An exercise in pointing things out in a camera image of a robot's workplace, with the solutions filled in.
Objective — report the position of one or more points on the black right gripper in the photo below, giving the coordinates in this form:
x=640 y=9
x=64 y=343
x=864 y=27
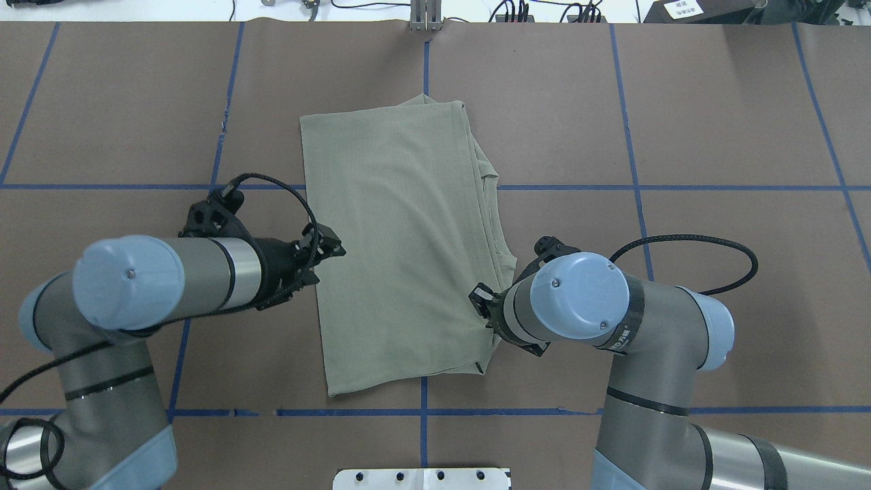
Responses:
x=495 y=312

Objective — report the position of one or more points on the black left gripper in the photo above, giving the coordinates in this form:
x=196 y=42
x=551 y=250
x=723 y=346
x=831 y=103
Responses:
x=277 y=264

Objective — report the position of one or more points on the olive green long-sleeve shirt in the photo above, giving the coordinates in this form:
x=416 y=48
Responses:
x=412 y=197

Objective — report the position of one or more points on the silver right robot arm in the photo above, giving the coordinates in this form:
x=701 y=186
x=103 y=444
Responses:
x=660 y=336

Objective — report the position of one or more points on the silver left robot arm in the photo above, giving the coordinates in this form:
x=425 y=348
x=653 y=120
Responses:
x=95 y=320

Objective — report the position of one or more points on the orange black connector box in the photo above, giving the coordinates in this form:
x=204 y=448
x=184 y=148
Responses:
x=511 y=12

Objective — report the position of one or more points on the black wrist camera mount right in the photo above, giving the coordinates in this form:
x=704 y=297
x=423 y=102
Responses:
x=546 y=249

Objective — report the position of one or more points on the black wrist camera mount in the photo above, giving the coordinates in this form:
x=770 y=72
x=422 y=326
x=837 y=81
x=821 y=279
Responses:
x=216 y=215
x=546 y=249

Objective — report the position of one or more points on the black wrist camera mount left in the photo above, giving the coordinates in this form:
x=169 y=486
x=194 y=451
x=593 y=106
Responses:
x=216 y=215

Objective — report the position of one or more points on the aluminium frame post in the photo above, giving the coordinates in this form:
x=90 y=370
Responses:
x=426 y=15

